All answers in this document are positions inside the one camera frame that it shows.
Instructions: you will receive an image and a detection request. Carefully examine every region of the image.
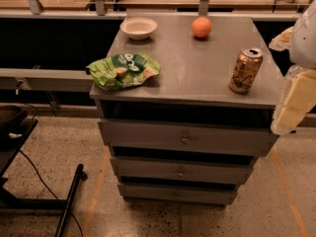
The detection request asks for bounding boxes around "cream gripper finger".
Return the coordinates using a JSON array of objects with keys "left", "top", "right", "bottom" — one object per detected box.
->
[
  {"left": 269, "top": 27, "right": 293, "bottom": 51},
  {"left": 271, "top": 65, "right": 316, "bottom": 135}
]

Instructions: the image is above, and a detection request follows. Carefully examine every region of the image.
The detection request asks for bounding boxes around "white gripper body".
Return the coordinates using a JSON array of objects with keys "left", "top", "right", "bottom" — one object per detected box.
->
[{"left": 289, "top": 1, "right": 316, "bottom": 68}]

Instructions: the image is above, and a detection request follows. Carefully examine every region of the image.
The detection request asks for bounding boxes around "orange soda can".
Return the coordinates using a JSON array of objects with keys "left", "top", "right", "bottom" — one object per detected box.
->
[{"left": 228, "top": 47, "right": 263, "bottom": 94}]

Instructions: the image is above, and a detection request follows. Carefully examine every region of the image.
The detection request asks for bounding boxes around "green rice chip bag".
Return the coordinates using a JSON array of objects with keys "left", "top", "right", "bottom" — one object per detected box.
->
[{"left": 86, "top": 51, "right": 161, "bottom": 91}]

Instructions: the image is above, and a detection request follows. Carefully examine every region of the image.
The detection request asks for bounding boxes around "orange fruit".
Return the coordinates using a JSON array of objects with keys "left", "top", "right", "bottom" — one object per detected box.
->
[{"left": 192, "top": 17, "right": 212, "bottom": 39}]

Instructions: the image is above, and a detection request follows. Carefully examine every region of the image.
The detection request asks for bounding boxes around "grey drawer cabinet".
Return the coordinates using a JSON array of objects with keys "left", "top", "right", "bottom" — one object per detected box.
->
[{"left": 90, "top": 14, "right": 282, "bottom": 205}]

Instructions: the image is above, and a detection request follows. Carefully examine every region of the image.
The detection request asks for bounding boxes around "white bowl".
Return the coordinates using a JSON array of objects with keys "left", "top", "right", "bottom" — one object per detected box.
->
[{"left": 120, "top": 18, "right": 158, "bottom": 40}]

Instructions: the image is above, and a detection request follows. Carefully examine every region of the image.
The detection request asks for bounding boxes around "black stand with cable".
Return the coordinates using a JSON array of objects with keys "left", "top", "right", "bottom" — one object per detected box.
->
[{"left": 0, "top": 104, "right": 89, "bottom": 237}]

